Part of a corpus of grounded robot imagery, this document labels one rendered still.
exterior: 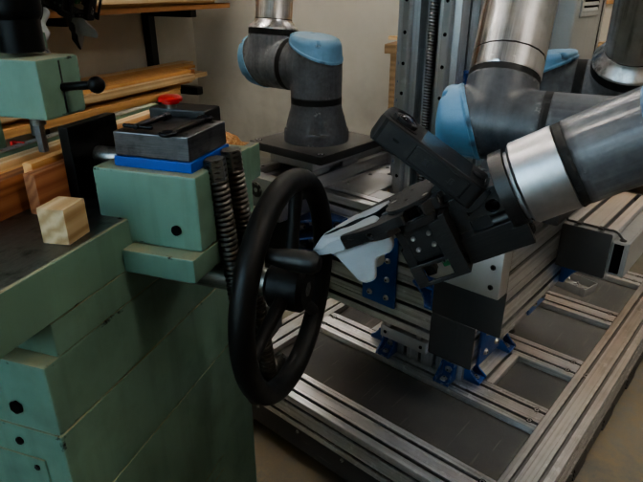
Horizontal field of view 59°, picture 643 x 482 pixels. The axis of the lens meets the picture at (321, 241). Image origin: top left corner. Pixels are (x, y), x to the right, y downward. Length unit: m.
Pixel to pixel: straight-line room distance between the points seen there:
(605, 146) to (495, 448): 0.99
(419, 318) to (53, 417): 0.78
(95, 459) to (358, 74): 3.57
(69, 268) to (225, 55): 4.03
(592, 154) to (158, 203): 0.44
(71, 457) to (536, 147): 0.57
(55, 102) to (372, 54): 3.37
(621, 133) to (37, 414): 0.61
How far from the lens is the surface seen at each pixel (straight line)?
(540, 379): 1.62
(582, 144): 0.49
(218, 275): 0.72
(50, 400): 0.66
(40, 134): 0.82
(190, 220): 0.64
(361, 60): 4.05
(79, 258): 0.64
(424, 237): 0.53
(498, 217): 0.53
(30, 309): 0.60
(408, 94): 1.24
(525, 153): 0.50
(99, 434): 0.74
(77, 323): 0.66
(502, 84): 0.61
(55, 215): 0.64
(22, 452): 0.75
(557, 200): 0.50
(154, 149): 0.65
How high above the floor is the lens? 1.15
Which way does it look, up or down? 25 degrees down
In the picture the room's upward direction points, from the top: straight up
